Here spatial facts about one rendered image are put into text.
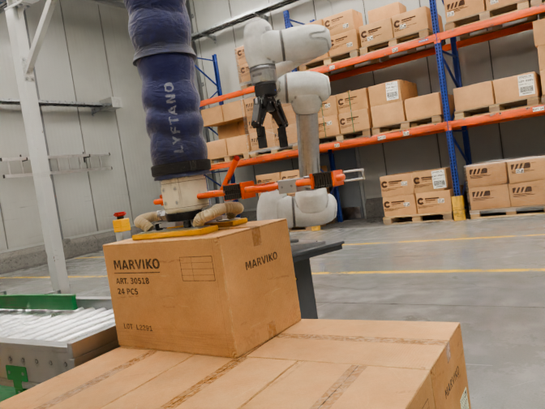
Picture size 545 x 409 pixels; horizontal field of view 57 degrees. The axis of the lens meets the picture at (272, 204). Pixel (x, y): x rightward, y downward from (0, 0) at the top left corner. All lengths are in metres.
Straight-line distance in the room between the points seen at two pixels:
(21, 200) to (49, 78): 2.92
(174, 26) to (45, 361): 1.36
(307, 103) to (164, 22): 0.72
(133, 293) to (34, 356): 0.51
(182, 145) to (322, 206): 0.86
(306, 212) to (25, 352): 1.35
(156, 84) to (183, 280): 0.71
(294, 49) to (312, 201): 0.92
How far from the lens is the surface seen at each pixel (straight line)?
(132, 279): 1.97
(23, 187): 12.13
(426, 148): 10.25
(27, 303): 3.32
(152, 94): 1.92
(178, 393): 1.53
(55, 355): 2.17
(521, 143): 9.87
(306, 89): 2.25
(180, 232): 1.82
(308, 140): 2.34
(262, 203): 2.49
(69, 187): 12.69
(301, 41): 1.73
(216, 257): 1.64
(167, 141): 1.89
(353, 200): 10.83
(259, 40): 1.74
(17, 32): 5.71
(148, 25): 1.95
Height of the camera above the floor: 1.10
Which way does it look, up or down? 3 degrees down
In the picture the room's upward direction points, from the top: 8 degrees counter-clockwise
